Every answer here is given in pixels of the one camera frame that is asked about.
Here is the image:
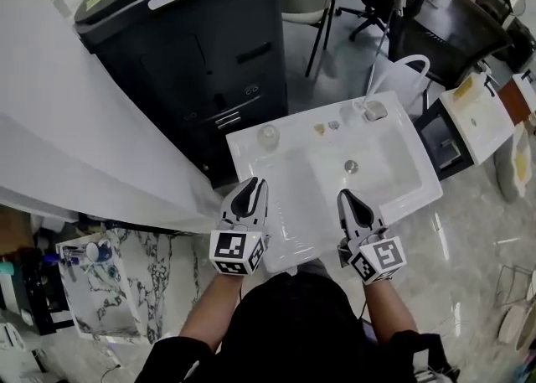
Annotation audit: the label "thin white pole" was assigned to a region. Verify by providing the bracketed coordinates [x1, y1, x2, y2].
[366, 6, 398, 102]

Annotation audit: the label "person's left forearm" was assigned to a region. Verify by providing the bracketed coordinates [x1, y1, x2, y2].
[178, 272, 249, 351]

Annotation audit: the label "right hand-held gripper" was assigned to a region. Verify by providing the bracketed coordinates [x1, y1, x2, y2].
[337, 189, 409, 287]

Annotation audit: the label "long white table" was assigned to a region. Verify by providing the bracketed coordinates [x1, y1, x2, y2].
[0, 0, 224, 235]

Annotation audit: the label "light grey chair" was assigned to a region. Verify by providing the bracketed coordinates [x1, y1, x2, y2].
[278, 0, 340, 79]

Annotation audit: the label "marble pattern board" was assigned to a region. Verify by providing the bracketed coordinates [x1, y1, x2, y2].
[55, 228, 144, 339]

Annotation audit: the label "black cabinet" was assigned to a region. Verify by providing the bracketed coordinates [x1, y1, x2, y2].
[413, 99, 477, 184]

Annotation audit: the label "white sink faucet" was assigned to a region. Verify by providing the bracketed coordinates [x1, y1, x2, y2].
[353, 99, 389, 123]

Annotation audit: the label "person's black clothing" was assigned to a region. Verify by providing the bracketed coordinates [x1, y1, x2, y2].
[140, 268, 461, 383]

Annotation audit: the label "blue and white cup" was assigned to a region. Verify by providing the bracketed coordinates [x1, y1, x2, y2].
[85, 238, 115, 266]

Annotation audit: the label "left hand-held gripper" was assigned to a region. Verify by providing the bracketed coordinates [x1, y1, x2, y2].
[209, 177, 271, 277]

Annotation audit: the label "white plates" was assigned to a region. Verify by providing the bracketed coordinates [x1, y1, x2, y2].
[496, 303, 536, 351]

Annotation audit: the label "white plastic bag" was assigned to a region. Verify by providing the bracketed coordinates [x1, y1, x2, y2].
[368, 54, 433, 119]

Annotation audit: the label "yellow sponge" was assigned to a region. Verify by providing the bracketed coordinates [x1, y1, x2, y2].
[452, 78, 477, 101]

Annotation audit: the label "white sink counter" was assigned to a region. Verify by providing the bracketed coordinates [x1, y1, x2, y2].
[225, 90, 444, 274]

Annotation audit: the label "small white sink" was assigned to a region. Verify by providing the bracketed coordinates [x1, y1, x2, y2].
[438, 72, 517, 169]

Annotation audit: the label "wire rack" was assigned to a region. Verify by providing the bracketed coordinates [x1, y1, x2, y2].
[495, 262, 536, 312]

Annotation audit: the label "large black machine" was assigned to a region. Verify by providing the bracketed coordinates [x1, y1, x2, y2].
[73, 0, 291, 190]

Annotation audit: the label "black faucet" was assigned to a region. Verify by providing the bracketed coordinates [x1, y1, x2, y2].
[483, 66, 500, 97]

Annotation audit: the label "person's right forearm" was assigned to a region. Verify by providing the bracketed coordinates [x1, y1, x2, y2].
[363, 278, 420, 347]

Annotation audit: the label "clear bottle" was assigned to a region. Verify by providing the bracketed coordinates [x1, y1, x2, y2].
[256, 123, 281, 151]

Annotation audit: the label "black mesh chair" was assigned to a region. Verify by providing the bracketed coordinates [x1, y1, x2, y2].
[388, 0, 515, 87]

